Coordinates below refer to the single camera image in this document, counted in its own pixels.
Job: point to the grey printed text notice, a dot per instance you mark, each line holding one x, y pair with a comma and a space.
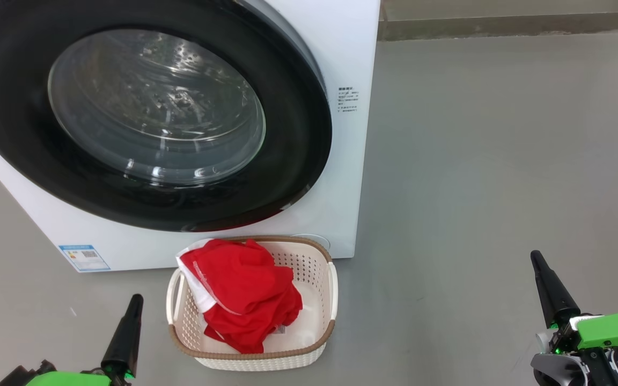
348, 99

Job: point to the black washer door with glass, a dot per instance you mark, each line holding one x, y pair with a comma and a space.
293, 145

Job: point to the round white drain filter cover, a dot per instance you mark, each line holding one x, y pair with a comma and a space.
317, 239

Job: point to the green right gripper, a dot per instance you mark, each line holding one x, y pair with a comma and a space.
615, 329

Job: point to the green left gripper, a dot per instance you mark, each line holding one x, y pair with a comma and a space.
67, 379

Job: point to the blue energy label sticker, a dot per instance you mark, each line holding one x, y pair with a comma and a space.
85, 258

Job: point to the cream perforated plastic laundry basket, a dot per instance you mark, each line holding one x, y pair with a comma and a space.
314, 273

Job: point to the red garment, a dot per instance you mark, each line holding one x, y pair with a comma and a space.
244, 289

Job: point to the white front-load washing machine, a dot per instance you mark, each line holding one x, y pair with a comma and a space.
346, 48

